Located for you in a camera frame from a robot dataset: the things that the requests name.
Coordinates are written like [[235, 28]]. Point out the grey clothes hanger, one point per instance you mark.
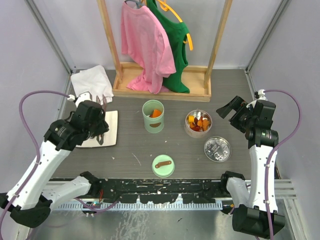
[[138, 3]]

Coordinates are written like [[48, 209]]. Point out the round silver tin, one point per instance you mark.
[[200, 115]]

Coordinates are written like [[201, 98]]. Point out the aluminium corner frame post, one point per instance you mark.
[[267, 34]]

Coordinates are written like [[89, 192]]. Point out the green t-shirt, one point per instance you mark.
[[177, 34]]

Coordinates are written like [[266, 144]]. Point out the pink t-shirt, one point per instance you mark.
[[144, 39]]

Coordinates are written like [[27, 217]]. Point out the mint green canister lid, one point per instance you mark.
[[163, 166]]

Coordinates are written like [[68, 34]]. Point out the left aluminium frame post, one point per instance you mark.
[[52, 34]]

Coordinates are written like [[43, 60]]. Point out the silver embossed tin lid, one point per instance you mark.
[[217, 149]]

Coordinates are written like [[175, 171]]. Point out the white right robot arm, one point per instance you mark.
[[255, 209]]

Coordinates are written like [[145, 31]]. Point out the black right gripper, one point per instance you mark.
[[236, 103]]

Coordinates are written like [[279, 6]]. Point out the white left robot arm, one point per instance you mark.
[[28, 202]]

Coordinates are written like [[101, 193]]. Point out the orange fried shrimp piece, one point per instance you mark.
[[205, 124]]

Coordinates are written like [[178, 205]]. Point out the white square plate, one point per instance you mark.
[[109, 138]]

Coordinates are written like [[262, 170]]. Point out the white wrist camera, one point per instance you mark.
[[86, 96], [258, 95]]

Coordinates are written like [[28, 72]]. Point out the white slotted cable duct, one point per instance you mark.
[[138, 206]]

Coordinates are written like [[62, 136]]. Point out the orange salmon sushi piece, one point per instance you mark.
[[156, 113]]

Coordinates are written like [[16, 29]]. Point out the mint green tin canister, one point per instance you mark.
[[153, 125]]

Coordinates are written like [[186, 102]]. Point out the wooden clothes rack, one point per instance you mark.
[[196, 78]]

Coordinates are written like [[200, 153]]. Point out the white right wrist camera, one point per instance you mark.
[[258, 95]]

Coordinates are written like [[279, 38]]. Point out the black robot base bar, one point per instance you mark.
[[158, 191]]

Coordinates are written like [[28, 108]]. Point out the white cloth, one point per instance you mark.
[[95, 81]]

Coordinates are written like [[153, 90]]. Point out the metal serving tongs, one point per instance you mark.
[[101, 127]]

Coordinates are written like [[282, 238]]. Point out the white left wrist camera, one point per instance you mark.
[[86, 96]]

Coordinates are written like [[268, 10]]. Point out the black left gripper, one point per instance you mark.
[[103, 127]]

